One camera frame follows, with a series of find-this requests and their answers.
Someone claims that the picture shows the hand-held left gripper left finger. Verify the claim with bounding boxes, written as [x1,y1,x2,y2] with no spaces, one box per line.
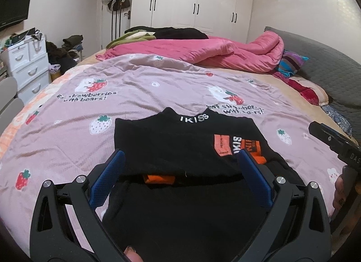
[29,149,130,262]

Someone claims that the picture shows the pile of dark clothes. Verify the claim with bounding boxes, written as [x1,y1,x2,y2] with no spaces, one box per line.
[46,34,84,72]

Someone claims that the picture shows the hot pink quilt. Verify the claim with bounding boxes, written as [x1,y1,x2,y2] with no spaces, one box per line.
[96,31,285,72]

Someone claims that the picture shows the black clothes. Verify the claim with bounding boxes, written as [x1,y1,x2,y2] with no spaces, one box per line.
[125,26,209,40]

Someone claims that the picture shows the black sweater with orange cuffs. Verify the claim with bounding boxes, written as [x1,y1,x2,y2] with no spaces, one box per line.
[102,107,313,262]

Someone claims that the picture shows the grey quilted headboard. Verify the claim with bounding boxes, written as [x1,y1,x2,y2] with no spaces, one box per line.
[264,27,361,138]

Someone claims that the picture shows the white door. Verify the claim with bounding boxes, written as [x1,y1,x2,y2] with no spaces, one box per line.
[100,0,136,50]

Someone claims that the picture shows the blue floral cloth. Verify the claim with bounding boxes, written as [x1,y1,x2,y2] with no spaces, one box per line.
[322,105,353,136]

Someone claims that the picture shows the person's right hand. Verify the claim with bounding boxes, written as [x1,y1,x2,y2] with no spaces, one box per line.
[330,173,361,234]

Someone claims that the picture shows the black television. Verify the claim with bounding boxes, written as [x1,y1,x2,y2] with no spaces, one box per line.
[0,0,34,31]

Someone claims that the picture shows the pale pink printed blanket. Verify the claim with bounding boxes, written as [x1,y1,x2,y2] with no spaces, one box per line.
[0,53,353,254]

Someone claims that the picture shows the striped colourful pillow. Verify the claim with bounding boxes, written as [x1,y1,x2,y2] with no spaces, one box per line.
[278,51,309,78]

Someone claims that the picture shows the person's left hand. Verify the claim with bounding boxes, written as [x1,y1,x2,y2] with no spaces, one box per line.
[124,246,143,262]

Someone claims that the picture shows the grey chair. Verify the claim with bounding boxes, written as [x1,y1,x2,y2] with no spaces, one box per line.
[0,77,25,130]

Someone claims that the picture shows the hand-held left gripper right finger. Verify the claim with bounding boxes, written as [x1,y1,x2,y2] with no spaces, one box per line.
[231,149,332,262]

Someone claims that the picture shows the white drawer cabinet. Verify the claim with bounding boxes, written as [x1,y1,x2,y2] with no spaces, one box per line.
[0,35,52,105]

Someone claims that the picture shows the green and black clutter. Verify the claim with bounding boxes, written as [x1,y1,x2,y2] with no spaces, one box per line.
[0,28,43,51]

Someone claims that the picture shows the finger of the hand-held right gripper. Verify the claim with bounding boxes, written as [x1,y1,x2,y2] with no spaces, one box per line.
[308,121,353,152]

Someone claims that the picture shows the red patterned pillow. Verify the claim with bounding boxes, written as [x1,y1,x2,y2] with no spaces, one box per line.
[272,72,322,106]

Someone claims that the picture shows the beige bed sheet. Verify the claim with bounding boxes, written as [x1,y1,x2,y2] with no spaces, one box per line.
[197,65,329,106]

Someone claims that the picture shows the olive green cloth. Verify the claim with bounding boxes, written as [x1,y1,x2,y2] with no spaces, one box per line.
[106,30,156,50]

